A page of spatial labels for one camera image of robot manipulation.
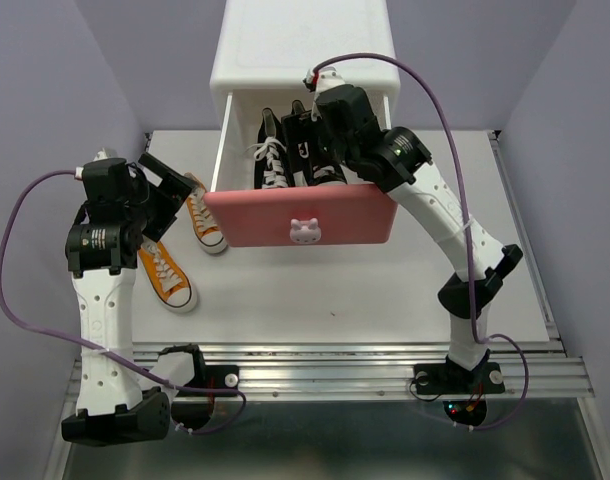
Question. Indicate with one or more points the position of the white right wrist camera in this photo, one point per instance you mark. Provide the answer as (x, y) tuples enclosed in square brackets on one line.
[(323, 80)]

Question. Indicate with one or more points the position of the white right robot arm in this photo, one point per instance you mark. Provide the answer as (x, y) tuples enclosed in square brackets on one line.
[(480, 263)]

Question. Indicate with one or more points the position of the black sneaker front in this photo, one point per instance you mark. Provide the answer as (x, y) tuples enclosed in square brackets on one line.
[(269, 153)]

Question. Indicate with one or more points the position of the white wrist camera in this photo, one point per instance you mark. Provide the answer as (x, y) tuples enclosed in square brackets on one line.
[(323, 80), (103, 154)]

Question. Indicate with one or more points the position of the white shoe cabinet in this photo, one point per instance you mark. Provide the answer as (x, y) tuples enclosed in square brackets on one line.
[(265, 49)]

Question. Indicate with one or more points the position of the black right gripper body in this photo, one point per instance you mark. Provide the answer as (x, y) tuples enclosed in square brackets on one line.
[(348, 154)]

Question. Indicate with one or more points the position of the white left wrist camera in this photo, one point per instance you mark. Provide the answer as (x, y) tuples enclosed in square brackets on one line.
[(103, 154)]

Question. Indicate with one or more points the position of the aluminium mounting rail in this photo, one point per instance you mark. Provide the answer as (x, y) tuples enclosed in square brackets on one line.
[(382, 372)]

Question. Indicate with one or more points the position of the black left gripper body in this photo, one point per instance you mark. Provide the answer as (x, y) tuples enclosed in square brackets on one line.
[(137, 205)]

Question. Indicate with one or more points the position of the black sneaker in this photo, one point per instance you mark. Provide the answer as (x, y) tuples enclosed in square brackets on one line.
[(269, 153), (336, 175)]

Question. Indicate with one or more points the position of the orange sneaker front left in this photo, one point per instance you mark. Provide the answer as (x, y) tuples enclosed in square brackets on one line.
[(173, 288)]

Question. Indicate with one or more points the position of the orange sneaker near cabinet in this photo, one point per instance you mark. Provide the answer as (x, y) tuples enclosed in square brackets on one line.
[(205, 228)]

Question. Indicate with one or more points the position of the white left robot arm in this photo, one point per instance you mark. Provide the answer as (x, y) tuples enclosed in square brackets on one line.
[(120, 402)]

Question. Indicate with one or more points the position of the dark pink drawer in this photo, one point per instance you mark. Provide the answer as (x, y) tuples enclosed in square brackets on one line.
[(356, 213)]

